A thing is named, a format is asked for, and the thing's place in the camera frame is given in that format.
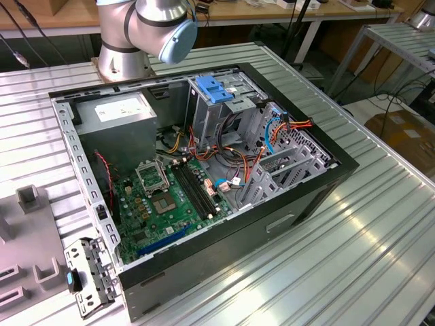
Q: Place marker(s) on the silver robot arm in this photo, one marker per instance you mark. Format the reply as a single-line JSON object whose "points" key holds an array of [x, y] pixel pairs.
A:
{"points": [[153, 17]]}

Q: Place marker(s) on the grey metal disk bay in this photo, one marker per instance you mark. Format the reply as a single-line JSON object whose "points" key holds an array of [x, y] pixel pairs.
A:
{"points": [[292, 159]]}

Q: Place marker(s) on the black RAM slot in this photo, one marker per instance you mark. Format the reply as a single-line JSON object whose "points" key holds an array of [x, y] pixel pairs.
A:
{"points": [[198, 186], [188, 190]]}

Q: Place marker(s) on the grey optical drive cage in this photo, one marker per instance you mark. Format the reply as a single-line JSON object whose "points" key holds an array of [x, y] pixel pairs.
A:
{"points": [[207, 115]]}

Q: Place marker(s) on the green motherboard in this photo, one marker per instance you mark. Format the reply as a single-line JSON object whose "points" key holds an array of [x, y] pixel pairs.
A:
{"points": [[183, 217]]}

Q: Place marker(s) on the blue optical drive carrier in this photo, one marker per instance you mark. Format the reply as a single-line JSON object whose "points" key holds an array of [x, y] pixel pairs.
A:
{"points": [[212, 90]]}

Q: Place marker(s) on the blue expansion slot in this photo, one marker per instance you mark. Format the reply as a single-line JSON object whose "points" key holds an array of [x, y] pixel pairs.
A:
{"points": [[163, 242]]}

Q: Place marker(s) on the black open PC case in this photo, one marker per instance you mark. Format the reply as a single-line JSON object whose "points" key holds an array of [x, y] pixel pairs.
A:
{"points": [[238, 258]]}

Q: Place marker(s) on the grey power supply unit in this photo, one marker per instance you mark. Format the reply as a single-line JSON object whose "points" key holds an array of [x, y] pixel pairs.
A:
{"points": [[119, 136]]}

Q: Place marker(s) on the black case fan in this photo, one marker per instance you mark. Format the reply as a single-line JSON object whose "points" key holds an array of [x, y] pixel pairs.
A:
{"points": [[105, 190]]}

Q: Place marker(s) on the black stand pole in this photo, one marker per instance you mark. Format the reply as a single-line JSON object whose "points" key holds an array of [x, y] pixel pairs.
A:
{"points": [[299, 30]]}

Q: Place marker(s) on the wooden desk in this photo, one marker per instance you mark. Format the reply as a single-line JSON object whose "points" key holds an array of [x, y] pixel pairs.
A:
{"points": [[272, 13]]}

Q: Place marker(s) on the white box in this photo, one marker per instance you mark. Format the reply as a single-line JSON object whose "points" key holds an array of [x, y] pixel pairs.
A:
{"points": [[285, 4]]}

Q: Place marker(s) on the black latch with blue tab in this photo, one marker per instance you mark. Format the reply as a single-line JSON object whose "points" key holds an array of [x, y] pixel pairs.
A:
{"points": [[74, 283]]}

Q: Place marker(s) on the grey parts rack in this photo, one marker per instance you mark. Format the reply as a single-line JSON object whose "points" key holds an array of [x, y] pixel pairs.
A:
{"points": [[30, 237]]}

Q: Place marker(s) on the small brown cardboard box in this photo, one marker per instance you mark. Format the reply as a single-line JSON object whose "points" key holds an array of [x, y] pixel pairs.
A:
{"points": [[68, 6]]}

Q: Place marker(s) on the metal slat side table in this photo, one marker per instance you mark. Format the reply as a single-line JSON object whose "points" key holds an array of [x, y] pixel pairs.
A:
{"points": [[394, 37]]}

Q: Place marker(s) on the grey expansion card bracket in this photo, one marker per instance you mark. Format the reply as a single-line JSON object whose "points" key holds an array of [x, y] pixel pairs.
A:
{"points": [[76, 251]]}

